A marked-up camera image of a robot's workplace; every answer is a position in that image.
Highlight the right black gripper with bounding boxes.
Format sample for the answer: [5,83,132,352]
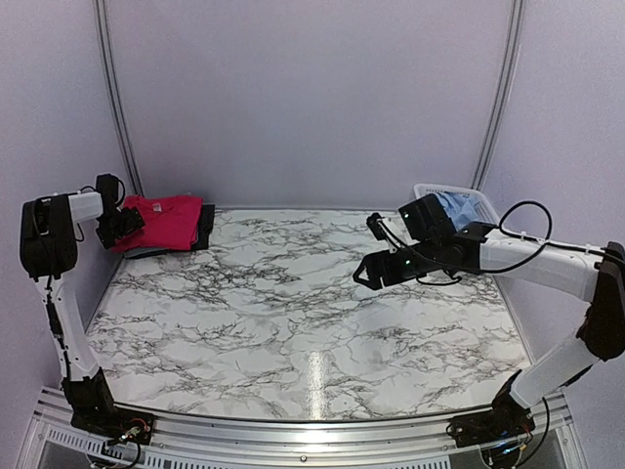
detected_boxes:
[354,236,442,289]

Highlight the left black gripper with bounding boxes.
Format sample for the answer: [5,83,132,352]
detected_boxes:
[96,205,144,248]

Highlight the magenta t-shirt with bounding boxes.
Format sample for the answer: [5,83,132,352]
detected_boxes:
[111,194,203,253]

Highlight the light blue shirt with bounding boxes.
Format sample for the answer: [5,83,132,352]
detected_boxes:
[436,192,482,231]

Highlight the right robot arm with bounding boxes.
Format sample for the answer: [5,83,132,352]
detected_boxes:
[354,193,624,438]

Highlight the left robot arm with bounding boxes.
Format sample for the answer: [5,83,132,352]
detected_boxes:
[20,174,145,435]

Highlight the white plastic laundry basket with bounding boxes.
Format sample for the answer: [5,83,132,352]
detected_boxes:
[413,184,500,230]

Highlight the folded light blue jeans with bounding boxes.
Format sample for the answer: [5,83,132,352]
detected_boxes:
[123,247,169,260]

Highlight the folded black garment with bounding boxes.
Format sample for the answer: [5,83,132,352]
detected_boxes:
[167,204,216,254]

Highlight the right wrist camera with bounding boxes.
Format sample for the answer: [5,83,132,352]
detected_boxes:
[366,212,407,253]

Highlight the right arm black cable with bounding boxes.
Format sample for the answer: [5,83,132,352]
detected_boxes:
[414,198,556,287]

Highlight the left wall aluminium profile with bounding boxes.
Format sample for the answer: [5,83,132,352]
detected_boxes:
[93,0,145,196]

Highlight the wall aluminium profile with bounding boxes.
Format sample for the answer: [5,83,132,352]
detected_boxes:
[471,0,526,191]
[93,0,145,196]

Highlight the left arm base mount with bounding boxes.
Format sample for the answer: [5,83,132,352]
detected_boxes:
[71,407,155,446]

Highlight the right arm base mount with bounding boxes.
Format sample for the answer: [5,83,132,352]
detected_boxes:
[446,409,535,448]

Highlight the right wall aluminium profile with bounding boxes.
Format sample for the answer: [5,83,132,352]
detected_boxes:
[471,0,526,191]

